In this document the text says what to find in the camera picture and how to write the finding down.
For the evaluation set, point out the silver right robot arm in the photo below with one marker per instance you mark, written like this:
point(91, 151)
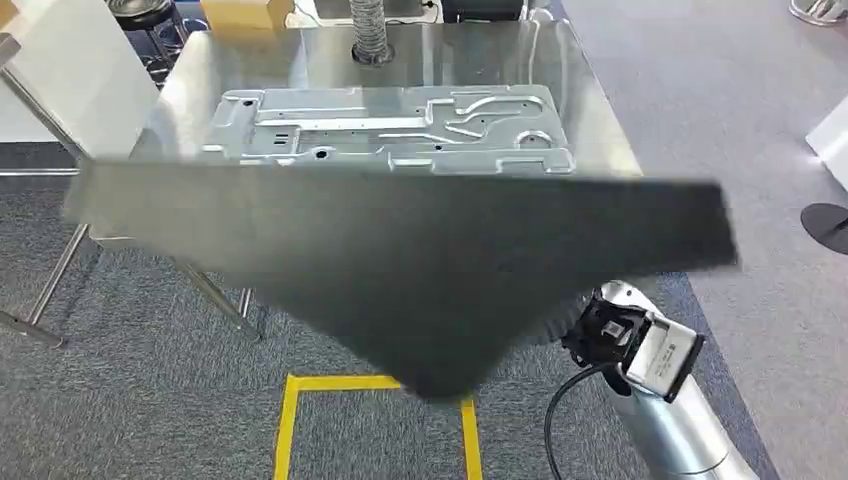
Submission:
point(676, 434)

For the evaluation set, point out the black stool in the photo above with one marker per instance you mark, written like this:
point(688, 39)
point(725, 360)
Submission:
point(149, 20)

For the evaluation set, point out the white box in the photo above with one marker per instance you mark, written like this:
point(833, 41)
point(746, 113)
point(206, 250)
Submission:
point(831, 142)

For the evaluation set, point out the steel table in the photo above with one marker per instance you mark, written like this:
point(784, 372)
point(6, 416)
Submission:
point(464, 60)

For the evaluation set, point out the black round base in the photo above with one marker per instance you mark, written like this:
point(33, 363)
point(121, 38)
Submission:
point(828, 228)

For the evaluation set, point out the black plastic plate frame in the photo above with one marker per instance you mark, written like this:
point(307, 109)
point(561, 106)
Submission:
point(397, 265)

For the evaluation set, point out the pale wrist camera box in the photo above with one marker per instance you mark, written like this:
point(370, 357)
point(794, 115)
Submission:
point(666, 358)

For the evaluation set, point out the cardboard box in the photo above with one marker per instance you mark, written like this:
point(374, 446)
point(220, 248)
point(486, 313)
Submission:
point(245, 12)

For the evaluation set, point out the chrome metal frame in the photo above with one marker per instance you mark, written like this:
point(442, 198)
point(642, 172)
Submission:
point(818, 10)

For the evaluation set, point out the yellow floor tape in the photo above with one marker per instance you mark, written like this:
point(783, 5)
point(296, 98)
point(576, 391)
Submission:
point(286, 430)

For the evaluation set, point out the black device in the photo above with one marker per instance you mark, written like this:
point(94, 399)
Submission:
point(480, 9)

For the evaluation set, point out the stamped metal panel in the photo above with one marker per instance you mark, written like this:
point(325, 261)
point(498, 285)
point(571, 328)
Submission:
point(397, 129)

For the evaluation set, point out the metal stand frame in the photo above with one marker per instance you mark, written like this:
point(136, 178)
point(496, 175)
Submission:
point(53, 285)

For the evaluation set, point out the white board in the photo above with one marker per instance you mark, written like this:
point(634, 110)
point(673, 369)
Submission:
point(79, 79)

